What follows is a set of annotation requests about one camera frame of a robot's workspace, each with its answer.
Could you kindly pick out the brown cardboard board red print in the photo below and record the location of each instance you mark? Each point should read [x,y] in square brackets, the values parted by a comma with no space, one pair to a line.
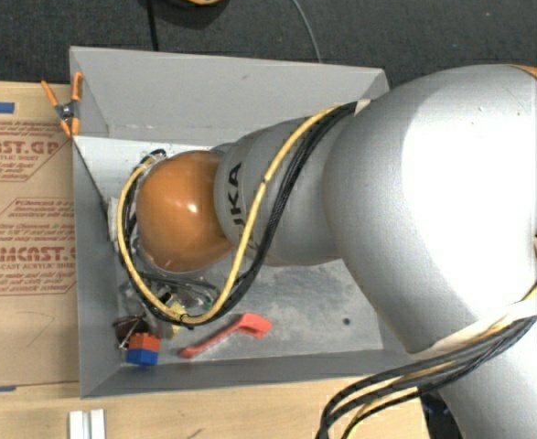
[30,327]

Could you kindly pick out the grey metal bin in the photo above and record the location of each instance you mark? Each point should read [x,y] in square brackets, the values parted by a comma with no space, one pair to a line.
[295,291]

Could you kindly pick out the blue and orange toy block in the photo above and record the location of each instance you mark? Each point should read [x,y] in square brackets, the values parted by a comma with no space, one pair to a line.
[143,349]

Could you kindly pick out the small yellow object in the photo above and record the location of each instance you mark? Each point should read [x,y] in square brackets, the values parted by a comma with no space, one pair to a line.
[173,331]

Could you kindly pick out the red-orange plastic tool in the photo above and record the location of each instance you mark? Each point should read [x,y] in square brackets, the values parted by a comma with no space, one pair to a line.
[250,325]

